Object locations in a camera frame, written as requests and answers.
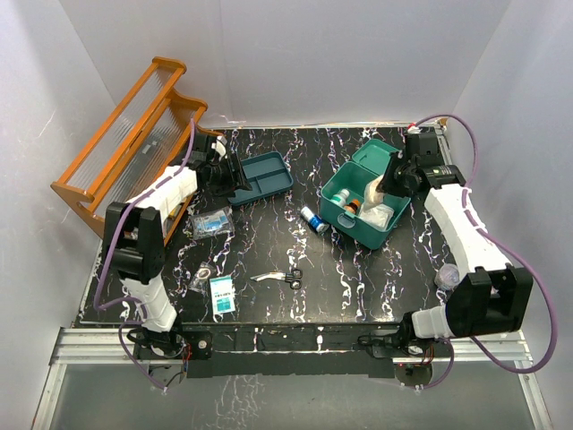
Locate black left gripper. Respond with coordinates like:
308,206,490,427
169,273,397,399
207,154,251,199

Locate dark teal divided tray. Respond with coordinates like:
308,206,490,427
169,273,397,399
227,150,294,206

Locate cream gloves plastic bag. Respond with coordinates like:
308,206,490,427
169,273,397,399
359,175,385,216

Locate white gauze pad packet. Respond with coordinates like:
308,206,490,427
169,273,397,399
359,203,395,231

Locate amber bottle orange cap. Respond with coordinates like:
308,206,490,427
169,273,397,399
344,199,361,215

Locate white bottle green label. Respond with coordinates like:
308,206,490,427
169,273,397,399
330,188,350,207

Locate teal medicine kit box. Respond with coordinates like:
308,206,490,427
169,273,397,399
319,139,411,250

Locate alcohol wipes plastic bag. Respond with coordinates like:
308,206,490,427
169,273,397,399
190,206,235,240

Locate blue white bandage roll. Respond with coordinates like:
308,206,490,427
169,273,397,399
300,206,329,235

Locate small clear zip bag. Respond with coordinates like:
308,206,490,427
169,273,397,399
188,262,216,295

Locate teal white sachet packet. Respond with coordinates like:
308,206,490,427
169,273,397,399
210,276,235,315

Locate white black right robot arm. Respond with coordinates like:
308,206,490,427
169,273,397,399
377,129,534,356

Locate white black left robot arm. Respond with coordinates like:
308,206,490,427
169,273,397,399
93,131,251,357

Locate orange wooden shelf rack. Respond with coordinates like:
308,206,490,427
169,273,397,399
51,56,222,237

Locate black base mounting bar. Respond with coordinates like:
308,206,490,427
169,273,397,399
133,321,453,380

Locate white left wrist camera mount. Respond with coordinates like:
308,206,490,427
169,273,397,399
211,136,227,159

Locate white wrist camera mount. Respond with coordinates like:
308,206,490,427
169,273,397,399
406,123,422,134
211,136,227,159

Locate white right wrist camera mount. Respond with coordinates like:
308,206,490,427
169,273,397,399
406,123,422,134

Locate black handled scissors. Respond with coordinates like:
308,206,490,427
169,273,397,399
251,268,303,289

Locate aluminium frame rail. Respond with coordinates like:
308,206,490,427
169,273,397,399
33,327,552,429

